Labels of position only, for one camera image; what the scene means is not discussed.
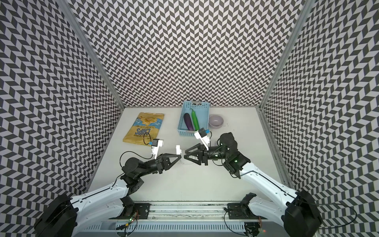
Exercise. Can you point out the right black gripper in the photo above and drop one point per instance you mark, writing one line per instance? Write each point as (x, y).
(201, 158)

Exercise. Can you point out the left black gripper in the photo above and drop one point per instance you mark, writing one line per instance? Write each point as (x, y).
(166, 164)

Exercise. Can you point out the white battery cover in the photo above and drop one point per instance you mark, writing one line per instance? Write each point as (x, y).
(178, 150)

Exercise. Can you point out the white alarm clock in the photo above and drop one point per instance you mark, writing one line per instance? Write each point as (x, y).
(186, 162)

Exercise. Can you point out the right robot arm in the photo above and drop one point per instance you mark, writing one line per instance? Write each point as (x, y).
(242, 168)

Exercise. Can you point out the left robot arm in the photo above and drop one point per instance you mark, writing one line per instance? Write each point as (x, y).
(67, 216)

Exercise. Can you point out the lilac ceramic bowl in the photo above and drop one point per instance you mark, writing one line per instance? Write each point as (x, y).
(216, 121)

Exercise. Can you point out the green toy cucumber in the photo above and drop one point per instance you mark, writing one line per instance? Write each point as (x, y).
(194, 120)

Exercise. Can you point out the purple toy eggplant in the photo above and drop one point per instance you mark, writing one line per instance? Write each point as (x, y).
(188, 121)

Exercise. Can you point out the light blue plastic basket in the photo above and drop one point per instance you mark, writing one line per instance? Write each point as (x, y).
(202, 110)

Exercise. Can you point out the yellow blue chips bag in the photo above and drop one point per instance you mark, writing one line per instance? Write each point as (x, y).
(145, 129)

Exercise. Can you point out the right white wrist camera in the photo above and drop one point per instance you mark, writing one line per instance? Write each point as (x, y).
(202, 135)

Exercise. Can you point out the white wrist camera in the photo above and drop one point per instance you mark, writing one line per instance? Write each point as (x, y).
(155, 145)
(202, 135)

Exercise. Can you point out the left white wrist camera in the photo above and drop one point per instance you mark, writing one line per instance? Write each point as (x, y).
(155, 145)

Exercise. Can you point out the aluminium front rail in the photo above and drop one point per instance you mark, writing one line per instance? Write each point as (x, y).
(189, 211)

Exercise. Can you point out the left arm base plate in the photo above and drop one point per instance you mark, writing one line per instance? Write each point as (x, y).
(137, 210)

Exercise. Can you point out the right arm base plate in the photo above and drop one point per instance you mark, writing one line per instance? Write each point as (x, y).
(237, 211)

